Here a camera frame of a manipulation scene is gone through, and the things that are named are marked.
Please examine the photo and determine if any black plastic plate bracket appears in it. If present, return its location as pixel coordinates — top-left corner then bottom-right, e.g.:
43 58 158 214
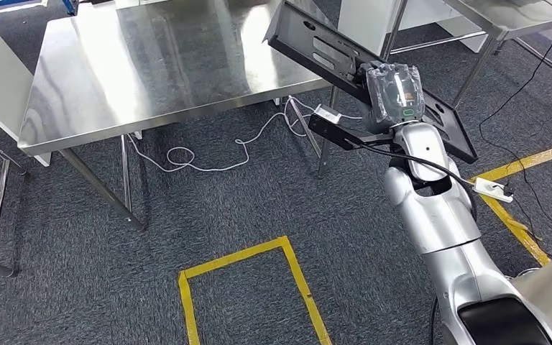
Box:
262 0 479 165

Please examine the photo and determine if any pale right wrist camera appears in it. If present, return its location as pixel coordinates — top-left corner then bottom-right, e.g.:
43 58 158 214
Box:
308 104 396 152

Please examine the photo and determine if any white floor cable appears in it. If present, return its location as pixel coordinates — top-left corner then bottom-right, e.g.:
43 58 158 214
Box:
126 95 363 173

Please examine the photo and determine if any yellow floor tape square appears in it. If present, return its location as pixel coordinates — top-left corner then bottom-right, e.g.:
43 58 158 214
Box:
177 236 333 345
469 144 552 267

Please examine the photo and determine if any stainless steel workbench table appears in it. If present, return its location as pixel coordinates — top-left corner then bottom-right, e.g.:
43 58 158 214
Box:
17 0 344 233

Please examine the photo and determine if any black floor cable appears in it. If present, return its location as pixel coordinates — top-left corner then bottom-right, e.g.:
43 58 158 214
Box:
478 0 552 239

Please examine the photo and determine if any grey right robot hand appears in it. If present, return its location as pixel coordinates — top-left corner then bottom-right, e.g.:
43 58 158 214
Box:
360 62 426 135

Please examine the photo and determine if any white power strip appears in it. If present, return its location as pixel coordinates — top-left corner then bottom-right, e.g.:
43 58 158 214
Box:
473 177 515 204

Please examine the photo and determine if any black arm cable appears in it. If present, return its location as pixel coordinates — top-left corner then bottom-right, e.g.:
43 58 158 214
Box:
357 142 480 345

